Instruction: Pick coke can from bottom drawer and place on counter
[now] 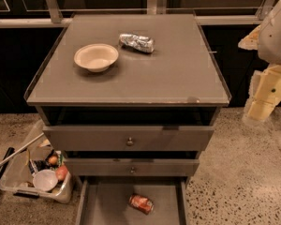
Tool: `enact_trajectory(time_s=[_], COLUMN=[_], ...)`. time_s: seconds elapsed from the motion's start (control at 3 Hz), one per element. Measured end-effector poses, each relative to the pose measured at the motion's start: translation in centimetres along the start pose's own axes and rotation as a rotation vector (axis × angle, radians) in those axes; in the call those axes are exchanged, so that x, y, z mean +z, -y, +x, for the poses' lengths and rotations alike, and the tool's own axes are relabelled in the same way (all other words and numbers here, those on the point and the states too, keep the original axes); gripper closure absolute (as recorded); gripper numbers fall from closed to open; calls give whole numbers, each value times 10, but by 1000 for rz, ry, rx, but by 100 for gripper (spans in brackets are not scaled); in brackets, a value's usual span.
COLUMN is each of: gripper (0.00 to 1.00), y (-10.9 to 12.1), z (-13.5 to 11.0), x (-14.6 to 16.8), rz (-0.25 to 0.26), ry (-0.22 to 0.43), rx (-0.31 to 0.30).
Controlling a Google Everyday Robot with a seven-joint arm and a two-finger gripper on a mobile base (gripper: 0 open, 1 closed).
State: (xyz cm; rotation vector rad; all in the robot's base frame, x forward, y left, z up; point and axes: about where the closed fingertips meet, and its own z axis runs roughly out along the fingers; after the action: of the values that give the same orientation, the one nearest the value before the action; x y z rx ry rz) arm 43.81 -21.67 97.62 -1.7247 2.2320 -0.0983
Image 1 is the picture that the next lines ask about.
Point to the silver foil chip bag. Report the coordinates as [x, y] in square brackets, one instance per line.
[140, 43]

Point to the red apple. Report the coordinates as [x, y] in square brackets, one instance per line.
[61, 173]

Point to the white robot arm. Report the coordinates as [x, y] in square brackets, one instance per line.
[266, 39]

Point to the dark snack bag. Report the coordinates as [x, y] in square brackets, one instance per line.
[35, 166]

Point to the grey middle drawer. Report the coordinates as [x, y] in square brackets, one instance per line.
[131, 167]

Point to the grey metal rod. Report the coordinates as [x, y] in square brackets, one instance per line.
[8, 158]

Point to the grey open bottom drawer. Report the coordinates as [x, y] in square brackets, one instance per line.
[105, 201]

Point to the grey drawer cabinet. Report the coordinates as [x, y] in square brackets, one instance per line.
[178, 84]

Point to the white paper bowl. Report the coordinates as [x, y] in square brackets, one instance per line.
[96, 57]

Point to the small white bowl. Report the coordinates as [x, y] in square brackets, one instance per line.
[45, 180]

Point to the clear plastic storage bin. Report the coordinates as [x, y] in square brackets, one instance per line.
[18, 179]

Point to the orange fruit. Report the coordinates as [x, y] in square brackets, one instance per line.
[53, 160]

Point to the red coke can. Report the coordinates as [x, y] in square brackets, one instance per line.
[141, 203]

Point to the grey top drawer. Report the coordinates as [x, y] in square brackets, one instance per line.
[129, 138]

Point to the metal railing frame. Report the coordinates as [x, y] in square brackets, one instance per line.
[60, 13]

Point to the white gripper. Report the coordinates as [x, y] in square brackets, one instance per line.
[273, 37]

